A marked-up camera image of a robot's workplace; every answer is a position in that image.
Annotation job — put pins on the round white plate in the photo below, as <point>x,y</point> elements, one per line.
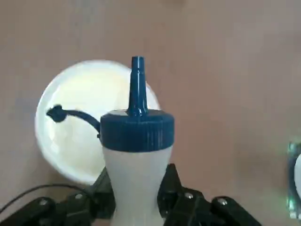
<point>77,106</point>

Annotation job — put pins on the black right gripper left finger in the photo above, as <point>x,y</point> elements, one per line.
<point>77,207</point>

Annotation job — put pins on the transparent blue-capped sauce bottle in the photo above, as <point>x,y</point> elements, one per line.
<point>138,131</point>

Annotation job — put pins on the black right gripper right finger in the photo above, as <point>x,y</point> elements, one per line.
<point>188,207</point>

